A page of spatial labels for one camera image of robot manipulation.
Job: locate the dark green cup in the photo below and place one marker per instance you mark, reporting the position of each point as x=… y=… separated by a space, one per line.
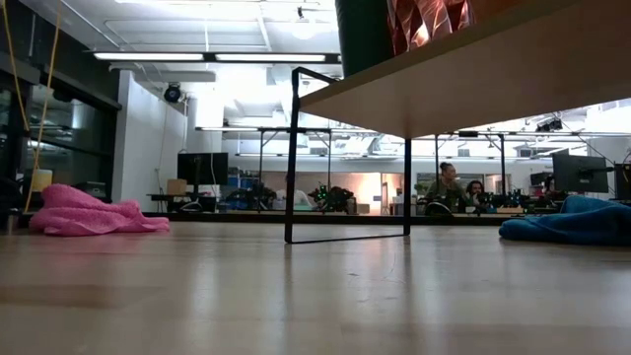
x=365 y=34

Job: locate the orange-red faceted tumbler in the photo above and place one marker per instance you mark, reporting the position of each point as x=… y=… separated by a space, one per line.
x=429 y=22

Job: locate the background robot with green lights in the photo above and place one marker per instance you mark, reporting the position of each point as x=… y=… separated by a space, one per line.
x=332 y=198

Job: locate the black computer monitor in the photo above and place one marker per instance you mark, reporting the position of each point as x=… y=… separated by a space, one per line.
x=202 y=168
x=579 y=173
x=623 y=181

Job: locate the long ceiling light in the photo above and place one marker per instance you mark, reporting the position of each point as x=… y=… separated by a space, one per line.
x=271 y=57
x=148 y=56

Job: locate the person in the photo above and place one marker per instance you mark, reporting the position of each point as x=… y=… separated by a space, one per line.
x=475 y=192
x=446 y=187

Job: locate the cardboard box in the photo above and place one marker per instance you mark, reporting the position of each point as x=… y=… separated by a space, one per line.
x=176 y=186

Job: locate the pink cloth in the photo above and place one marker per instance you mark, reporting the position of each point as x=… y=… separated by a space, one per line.
x=84 y=212

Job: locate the blue cloth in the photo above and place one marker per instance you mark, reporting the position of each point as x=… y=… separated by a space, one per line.
x=567 y=224

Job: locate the yellow container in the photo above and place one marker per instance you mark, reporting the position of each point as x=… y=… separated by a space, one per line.
x=42 y=180

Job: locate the background black metal frame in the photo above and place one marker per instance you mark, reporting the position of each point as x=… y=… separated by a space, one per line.
x=276 y=130
x=485 y=134

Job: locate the black metal table frame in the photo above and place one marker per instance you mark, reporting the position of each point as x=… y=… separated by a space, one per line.
x=222 y=217

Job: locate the wooden tray with black frame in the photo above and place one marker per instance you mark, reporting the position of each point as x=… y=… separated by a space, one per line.
x=468 y=84

